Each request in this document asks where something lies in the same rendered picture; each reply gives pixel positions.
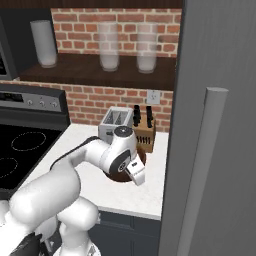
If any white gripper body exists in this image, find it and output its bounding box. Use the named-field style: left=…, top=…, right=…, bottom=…
left=126, top=159, right=147, bottom=187

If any dark brown bowl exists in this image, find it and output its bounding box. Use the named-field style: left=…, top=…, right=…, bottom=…
left=102, top=145, right=148, bottom=184

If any dark grey counter cabinet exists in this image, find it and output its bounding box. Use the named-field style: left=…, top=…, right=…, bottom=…
left=39, top=210, right=162, bottom=256

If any wooden knife block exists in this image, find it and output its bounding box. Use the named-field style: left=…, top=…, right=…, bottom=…
left=132, top=104, right=157, bottom=154

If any silver toaster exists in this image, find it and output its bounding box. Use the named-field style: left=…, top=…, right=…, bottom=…
left=97, top=106, right=135, bottom=145

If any grey refrigerator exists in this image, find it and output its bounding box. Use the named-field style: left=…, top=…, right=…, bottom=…
left=157, top=0, right=256, bottom=256

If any dark wooden shelf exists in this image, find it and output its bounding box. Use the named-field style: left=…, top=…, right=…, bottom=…
left=18, top=52, right=178, bottom=92

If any black electric stove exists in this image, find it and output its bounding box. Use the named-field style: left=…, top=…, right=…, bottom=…
left=0, top=83, right=71, bottom=201

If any clear glass jar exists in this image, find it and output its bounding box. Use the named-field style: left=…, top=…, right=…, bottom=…
left=97, top=21, right=120, bottom=73
left=135, top=21, right=159, bottom=75

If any opaque white glass jar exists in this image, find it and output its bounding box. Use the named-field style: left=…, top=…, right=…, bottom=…
left=29, top=19, right=59, bottom=69

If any microwave oven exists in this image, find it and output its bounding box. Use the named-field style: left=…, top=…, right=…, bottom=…
left=0, top=18, right=19, bottom=81

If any grey refrigerator handle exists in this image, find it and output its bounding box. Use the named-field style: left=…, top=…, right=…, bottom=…
left=176, top=86, right=230, bottom=256

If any white wall outlet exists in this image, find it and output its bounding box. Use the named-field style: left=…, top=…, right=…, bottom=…
left=146, top=89, right=161, bottom=106

